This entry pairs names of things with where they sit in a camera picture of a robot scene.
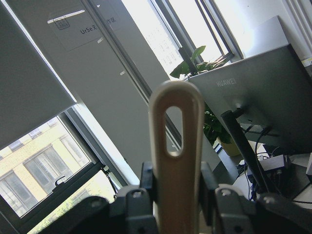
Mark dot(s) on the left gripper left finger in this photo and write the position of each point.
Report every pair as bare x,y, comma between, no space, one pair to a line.
130,213

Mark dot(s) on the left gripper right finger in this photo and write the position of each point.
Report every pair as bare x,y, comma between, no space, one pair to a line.
227,211

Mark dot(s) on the beige plastic dustpan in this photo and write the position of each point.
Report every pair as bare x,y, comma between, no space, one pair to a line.
177,172

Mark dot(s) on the grey computer monitor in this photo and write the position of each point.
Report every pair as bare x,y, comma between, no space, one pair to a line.
274,92

